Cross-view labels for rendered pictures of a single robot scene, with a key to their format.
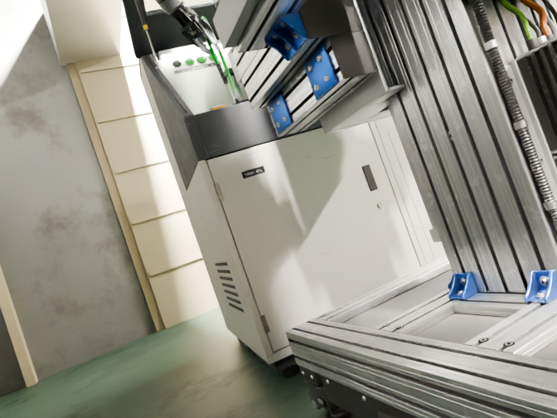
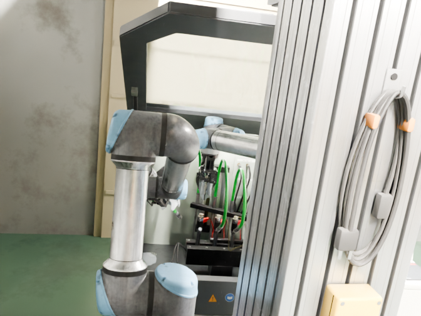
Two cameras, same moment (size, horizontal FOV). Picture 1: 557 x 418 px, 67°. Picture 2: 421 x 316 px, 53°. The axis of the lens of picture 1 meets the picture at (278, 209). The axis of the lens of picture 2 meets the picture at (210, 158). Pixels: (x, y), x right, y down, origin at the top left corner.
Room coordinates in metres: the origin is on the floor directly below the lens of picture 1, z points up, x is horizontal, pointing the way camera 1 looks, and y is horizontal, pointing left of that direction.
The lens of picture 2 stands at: (0.02, -0.37, 1.85)
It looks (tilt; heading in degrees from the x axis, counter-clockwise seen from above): 14 degrees down; 10
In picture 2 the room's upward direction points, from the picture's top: 7 degrees clockwise
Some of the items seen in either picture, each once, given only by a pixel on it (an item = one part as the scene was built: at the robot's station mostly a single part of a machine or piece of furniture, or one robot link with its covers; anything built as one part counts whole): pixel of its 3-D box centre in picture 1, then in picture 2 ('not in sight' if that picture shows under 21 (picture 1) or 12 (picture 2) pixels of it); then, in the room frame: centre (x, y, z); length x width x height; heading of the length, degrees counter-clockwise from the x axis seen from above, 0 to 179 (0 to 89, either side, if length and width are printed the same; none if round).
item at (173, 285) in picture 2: not in sight; (172, 292); (1.00, -0.14, 1.20); 0.13 x 0.12 x 0.14; 110
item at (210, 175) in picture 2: not in sight; (208, 167); (1.70, -0.07, 1.37); 0.09 x 0.08 x 0.12; 18
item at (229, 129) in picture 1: (281, 116); (198, 294); (1.54, -0.12, 0.87); 0.62 x 0.04 x 0.16; 108
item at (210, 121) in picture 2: not in sight; (213, 130); (1.70, -0.07, 1.53); 0.09 x 0.08 x 0.11; 57
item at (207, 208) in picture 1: (300, 242); not in sight; (1.80, -0.04, 0.39); 0.70 x 0.58 x 0.79; 108
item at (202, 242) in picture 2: not in sight; (221, 259); (1.80, -0.17, 0.91); 0.34 x 0.10 x 0.15; 108
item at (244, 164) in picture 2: not in sight; (244, 183); (2.09, -0.20, 1.20); 0.13 x 0.03 x 0.31; 108
